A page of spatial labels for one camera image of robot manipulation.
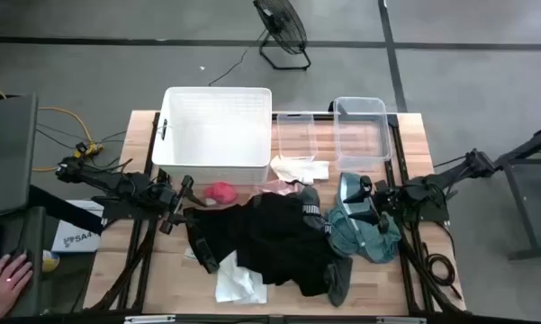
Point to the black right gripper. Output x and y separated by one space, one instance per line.
385 198

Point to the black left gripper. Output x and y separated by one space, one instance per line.
175 202

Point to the red cloth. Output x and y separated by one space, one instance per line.
222 192

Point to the teal garment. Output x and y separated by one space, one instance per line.
355 243

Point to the plain white cloth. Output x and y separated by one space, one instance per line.
297 171

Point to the dark navy cloth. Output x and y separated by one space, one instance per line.
339 281

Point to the large black garment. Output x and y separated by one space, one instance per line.
270 238

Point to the light pink cloth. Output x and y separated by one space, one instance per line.
276 186

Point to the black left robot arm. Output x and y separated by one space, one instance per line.
117 182

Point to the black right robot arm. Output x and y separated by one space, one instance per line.
432 184

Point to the large clear plastic bin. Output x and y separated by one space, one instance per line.
362 135

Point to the white plastic laundry basket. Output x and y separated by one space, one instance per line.
216 135

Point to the white cloth with spots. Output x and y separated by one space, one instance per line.
238 285

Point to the small clear plastic bin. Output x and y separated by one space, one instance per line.
297 135

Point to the white cardboard box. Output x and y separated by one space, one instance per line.
78 240

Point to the silver aluminium bar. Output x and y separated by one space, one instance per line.
400 320
148 319

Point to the yellow round object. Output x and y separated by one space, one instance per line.
50 262

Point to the dark grey desk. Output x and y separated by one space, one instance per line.
33 288

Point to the black metal stand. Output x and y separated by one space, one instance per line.
529 145

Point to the dark grey monitor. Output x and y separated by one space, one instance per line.
6 153

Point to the person's hand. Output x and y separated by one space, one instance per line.
4 288

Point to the black floor fan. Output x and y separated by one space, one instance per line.
281 22

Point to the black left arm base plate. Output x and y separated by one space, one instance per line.
121 211

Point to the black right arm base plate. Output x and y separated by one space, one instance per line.
432 213

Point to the black metal table frame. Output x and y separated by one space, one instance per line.
409 281

